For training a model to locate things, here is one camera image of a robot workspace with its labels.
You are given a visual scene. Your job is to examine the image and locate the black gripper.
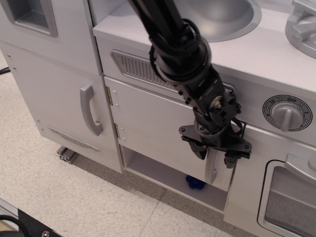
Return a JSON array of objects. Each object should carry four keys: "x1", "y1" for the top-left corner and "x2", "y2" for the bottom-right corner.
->
[{"x1": 179, "y1": 120, "x2": 252, "y2": 169}]

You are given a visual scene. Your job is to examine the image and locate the silver cabinet door handle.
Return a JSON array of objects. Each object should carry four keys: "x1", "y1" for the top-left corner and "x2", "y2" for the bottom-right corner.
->
[{"x1": 204, "y1": 148, "x2": 217, "y2": 185}]

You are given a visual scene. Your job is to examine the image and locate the white cabinet door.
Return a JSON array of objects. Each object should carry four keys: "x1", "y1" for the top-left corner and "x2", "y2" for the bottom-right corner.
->
[{"x1": 104, "y1": 77, "x2": 233, "y2": 191}]

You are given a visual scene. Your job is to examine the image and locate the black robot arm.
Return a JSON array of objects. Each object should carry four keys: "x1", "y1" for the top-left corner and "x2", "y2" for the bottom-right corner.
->
[{"x1": 130, "y1": 0, "x2": 252, "y2": 168}]

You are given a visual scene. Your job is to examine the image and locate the blue toy grapes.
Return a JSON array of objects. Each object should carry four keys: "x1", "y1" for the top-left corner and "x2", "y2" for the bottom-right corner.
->
[{"x1": 186, "y1": 175, "x2": 206, "y2": 190}]

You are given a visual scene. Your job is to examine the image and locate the white oven door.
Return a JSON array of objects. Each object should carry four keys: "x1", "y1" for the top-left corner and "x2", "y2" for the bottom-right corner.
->
[{"x1": 224, "y1": 126, "x2": 316, "y2": 237}]

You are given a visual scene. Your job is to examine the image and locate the grey timer knob dial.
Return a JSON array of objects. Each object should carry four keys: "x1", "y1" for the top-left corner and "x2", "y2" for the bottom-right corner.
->
[{"x1": 263, "y1": 95, "x2": 313, "y2": 132}]

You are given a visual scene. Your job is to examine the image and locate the lower brass door hinge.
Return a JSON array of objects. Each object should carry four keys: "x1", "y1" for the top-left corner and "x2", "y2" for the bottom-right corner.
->
[{"x1": 115, "y1": 123, "x2": 120, "y2": 139}]

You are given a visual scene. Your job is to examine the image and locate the brass door hinge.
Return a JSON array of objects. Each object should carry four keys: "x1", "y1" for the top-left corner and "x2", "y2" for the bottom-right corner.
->
[
  {"x1": 106, "y1": 86, "x2": 114, "y2": 106},
  {"x1": 115, "y1": 123, "x2": 120, "y2": 139}
]

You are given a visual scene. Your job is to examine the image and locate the white toy kitchen unit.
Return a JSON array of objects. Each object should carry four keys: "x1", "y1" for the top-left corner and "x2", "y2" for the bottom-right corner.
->
[{"x1": 87, "y1": 0, "x2": 316, "y2": 237}]

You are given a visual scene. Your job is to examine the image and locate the silver vent grille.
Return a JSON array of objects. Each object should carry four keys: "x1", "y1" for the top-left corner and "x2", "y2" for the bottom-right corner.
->
[{"x1": 110, "y1": 50, "x2": 182, "y2": 100}]

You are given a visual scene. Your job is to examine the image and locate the upper brass door hinge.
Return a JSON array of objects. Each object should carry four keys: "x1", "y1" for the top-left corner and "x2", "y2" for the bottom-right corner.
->
[{"x1": 106, "y1": 86, "x2": 114, "y2": 106}]

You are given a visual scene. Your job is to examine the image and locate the silver toy sink bowl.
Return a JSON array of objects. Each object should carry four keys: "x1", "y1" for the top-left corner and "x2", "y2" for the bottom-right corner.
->
[{"x1": 195, "y1": 0, "x2": 262, "y2": 43}]

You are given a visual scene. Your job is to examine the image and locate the aluminium extrusion bar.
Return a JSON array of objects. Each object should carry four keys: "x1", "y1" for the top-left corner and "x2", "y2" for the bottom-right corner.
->
[{"x1": 57, "y1": 146, "x2": 79, "y2": 164}]

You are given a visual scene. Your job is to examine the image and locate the silver stove burner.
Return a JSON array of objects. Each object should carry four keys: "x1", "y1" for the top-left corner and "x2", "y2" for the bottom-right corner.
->
[{"x1": 285, "y1": 0, "x2": 316, "y2": 59}]

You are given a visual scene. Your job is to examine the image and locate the silver fridge nameplate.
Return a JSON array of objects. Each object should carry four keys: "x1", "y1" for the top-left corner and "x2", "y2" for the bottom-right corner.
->
[{"x1": 47, "y1": 126, "x2": 102, "y2": 152}]

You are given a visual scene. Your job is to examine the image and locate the white toy fridge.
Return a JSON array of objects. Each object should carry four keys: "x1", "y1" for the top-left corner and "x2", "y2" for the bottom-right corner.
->
[{"x1": 0, "y1": 0, "x2": 123, "y2": 172}]

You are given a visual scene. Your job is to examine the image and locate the silver oven door handle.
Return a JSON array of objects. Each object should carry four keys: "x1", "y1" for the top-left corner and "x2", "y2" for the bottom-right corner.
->
[{"x1": 284, "y1": 153, "x2": 316, "y2": 179}]

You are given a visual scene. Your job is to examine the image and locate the silver fridge door handle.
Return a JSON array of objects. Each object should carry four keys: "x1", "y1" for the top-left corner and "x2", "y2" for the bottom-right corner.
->
[{"x1": 79, "y1": 83, "x2": 103, "y2": 136}]

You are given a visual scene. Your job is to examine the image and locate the black mount plate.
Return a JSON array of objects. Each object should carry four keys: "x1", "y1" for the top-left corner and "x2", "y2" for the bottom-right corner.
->
[{"x1": 18, "y1": 209, "x2": 61, "y2": 237}]

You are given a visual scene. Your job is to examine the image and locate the black braided cable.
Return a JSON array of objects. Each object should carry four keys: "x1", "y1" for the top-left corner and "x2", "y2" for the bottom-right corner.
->
[{"x1": 0, "y1": 213, "x2": 28, "y2": 237}]

